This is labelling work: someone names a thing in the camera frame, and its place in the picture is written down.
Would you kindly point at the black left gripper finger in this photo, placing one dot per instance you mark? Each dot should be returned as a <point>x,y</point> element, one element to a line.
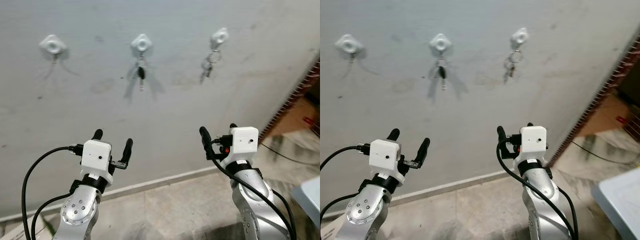
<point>394,134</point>
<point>128,149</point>
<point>424,149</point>
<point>97,134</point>

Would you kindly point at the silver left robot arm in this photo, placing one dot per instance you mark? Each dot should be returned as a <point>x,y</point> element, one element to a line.
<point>75,212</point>
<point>361,212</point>

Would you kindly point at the brown cardboard panel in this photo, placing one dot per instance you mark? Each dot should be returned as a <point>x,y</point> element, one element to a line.
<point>295,119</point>
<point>602,119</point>

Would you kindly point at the small red object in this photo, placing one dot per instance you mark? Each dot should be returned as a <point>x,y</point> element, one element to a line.
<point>622,120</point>
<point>308,120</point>

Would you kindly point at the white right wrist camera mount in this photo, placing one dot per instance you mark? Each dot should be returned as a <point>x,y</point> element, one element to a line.
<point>532,142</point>
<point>244,140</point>

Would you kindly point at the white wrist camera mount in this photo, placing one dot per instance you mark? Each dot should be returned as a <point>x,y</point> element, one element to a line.
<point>385,154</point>
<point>96,155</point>
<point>244,140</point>
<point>532,142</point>

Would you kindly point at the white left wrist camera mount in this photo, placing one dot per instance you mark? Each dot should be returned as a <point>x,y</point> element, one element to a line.
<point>385,154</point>
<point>96,155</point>

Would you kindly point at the white square wall hook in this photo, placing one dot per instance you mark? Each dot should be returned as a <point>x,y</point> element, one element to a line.
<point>348,44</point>
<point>440,42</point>
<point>219,36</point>
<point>52,45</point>
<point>142,44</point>
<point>520,36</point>

